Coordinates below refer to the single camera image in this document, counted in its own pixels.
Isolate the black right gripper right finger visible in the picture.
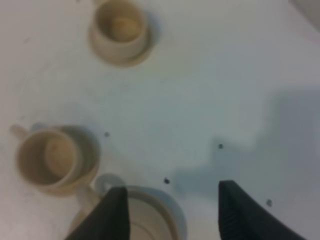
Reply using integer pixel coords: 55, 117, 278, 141
218, 180, 303, 240

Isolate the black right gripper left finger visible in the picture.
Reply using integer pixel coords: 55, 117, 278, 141
66, 186, 131, 240

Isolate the beige ceramic teapot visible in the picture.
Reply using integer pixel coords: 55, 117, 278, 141
68, 174, 188, 240

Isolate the near beige teacup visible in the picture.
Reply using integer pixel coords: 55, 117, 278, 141
10, 124, 100, 198

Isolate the beige teacup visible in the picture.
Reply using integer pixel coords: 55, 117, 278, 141
89, 0, 148, 61
10, 124, 100, 198

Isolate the far beige teacup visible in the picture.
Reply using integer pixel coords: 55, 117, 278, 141
89, 0, 148, 61

